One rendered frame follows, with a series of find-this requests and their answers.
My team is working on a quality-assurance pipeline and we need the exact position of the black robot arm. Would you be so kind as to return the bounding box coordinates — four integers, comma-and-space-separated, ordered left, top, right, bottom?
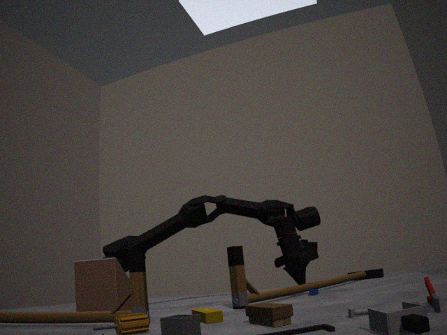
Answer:
102, 195, 321, 273

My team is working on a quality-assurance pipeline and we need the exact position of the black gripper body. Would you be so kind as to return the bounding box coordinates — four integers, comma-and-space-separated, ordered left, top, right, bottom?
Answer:
274, 233, 318, 267

